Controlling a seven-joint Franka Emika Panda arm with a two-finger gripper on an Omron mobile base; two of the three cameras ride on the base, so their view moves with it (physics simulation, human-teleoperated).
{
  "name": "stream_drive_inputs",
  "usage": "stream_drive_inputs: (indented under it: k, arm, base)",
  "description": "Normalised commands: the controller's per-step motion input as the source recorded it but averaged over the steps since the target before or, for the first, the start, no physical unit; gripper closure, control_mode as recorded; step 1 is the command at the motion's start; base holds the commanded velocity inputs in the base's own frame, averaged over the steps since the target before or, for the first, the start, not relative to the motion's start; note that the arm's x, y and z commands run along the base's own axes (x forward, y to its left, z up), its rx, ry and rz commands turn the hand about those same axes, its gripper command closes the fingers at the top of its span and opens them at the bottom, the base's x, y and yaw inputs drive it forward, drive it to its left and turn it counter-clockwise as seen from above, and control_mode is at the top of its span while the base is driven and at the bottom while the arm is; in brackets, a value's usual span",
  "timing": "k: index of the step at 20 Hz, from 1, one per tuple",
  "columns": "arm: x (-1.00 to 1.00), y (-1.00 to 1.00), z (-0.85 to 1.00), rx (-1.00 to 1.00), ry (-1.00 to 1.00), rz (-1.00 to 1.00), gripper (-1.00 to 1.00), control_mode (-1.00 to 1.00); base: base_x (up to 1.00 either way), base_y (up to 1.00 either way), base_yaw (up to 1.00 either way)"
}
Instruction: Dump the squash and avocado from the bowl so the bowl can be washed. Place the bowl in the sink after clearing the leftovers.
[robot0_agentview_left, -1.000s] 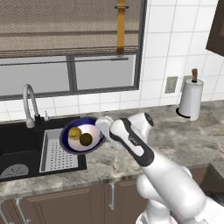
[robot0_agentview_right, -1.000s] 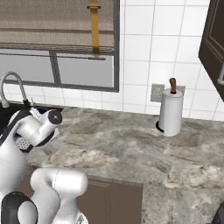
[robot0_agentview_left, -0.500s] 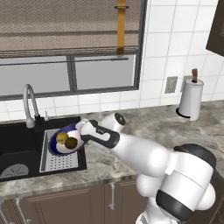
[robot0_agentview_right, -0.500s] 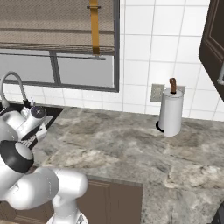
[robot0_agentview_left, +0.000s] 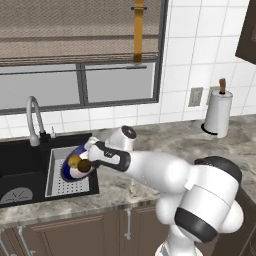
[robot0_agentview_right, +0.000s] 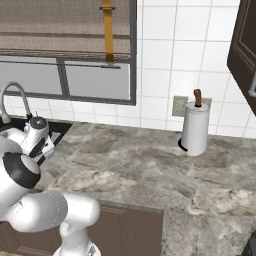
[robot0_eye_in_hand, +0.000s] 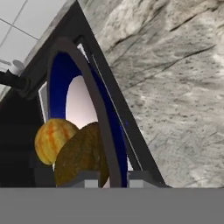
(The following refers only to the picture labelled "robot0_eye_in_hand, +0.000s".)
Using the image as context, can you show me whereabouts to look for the orange striped squash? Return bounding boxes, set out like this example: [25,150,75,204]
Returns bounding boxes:
[33,117,80,166]

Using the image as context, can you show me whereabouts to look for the black sink basin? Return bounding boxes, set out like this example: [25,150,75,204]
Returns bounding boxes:
[0,0,172,189]

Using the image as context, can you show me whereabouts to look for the blue bowl with grey rim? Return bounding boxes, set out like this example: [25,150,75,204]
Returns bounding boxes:
[45,36,130,189]

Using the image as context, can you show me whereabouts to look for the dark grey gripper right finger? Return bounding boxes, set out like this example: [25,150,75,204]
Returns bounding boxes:
[127,170,172,189]

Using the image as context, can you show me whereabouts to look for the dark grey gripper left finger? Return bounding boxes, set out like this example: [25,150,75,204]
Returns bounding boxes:
[57,170,102,189]

